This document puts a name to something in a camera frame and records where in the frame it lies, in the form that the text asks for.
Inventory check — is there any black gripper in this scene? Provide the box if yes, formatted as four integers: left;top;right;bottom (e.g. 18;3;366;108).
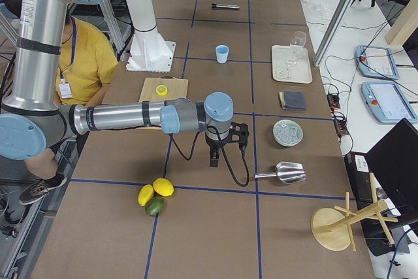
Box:
205;126;231;167

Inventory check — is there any yellow lemon half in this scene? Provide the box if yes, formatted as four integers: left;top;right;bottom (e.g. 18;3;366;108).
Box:
155;84;168;96

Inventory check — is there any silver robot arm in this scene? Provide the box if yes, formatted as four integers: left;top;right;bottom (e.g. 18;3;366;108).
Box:
1;0;235;160

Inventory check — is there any yellow lemon upper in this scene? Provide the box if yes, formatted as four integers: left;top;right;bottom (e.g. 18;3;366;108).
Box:
152;178;174;197

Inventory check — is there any yellow lemon left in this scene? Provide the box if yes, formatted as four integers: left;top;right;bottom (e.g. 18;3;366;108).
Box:
137;184;154;206

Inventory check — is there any light blue cup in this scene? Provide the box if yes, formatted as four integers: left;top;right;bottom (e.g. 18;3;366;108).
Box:
215;44;229;64

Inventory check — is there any wooden cup tree stand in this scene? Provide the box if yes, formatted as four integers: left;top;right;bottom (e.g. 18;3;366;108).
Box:
310;172;398;251

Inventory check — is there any green lime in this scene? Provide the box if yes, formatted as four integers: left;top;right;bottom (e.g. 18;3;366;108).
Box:
145;196;165;216

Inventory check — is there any metal ice scoop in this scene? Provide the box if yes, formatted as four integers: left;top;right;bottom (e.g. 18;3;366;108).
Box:
254;161;306;185

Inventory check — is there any green bowl of ice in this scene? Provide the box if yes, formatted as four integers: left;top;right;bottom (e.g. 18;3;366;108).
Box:
272;120;303;147

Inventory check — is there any wooden cutting board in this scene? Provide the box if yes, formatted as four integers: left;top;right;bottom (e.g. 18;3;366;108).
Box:
138;78;188;102

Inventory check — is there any grey folded cloth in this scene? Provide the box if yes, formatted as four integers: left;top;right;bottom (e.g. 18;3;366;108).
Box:
279;90;307;110

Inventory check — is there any cream serving tray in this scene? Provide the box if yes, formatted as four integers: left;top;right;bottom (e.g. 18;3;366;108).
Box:
271;45;313;84

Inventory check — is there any clear wine glass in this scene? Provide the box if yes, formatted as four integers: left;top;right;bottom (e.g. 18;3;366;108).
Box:
285;31;307;66

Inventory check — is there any steel muddler with black cap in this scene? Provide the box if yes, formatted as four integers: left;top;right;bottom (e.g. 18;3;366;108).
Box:
212;3;240;10

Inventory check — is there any person in yellow shirt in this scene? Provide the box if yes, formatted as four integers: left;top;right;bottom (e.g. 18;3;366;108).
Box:
20;14;118;205

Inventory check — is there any near blue teach pendant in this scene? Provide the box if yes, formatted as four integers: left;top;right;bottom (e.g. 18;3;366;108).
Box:
361;82;417;125

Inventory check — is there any blue teach pendant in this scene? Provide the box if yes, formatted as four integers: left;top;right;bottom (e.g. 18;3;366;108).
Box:
361;82;417;125
355;45;400;80

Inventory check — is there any far blue teach pendant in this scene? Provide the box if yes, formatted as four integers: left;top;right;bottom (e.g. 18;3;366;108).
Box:
355;45;400;80

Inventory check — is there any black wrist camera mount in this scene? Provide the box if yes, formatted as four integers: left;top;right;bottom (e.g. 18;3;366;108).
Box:
229;122;249;151

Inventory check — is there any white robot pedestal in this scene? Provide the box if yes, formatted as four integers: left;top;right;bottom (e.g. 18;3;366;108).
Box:
126;0;176;73

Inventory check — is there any aluminium frame post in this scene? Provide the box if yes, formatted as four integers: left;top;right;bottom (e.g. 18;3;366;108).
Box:
313;0;352;67

